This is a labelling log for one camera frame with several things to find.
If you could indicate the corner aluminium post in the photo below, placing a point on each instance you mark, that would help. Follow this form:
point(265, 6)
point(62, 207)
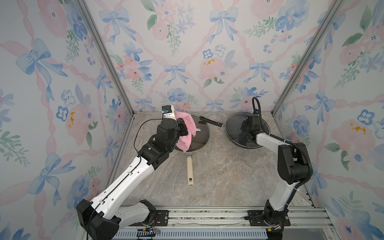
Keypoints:
point(95, 34)
point(328, 19)

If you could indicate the left corner aluminium post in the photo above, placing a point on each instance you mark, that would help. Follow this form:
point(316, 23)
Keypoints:
point(95, 34)

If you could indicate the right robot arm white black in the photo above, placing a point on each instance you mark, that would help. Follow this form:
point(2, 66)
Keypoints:
point(293, 167)

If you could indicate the aluminium mounting rail frame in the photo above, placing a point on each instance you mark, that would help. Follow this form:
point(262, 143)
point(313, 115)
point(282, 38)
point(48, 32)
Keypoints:
point(227, 223)

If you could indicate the right corner aluminium post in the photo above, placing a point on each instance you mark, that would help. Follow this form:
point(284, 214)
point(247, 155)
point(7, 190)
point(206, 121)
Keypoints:
point(328, 19)

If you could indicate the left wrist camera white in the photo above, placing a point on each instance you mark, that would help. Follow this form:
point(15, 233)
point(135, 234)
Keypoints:
point(168, 112)

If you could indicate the frying pan beige handle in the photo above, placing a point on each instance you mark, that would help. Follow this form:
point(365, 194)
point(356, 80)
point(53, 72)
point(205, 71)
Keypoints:
point(190, 172)

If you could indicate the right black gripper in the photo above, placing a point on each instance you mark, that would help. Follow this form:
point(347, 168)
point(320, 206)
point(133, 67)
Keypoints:
point(242, 128)

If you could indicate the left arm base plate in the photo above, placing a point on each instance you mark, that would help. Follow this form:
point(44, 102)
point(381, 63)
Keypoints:
point(159, 218)

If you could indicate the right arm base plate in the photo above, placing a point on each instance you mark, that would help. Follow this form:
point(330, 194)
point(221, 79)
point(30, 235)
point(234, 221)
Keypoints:
point(266, 218)

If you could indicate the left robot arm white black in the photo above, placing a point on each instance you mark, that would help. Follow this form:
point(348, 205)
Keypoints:
point(102, 217)

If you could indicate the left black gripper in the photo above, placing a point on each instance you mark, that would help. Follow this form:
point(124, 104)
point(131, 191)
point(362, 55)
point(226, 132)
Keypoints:
point(180, 125)

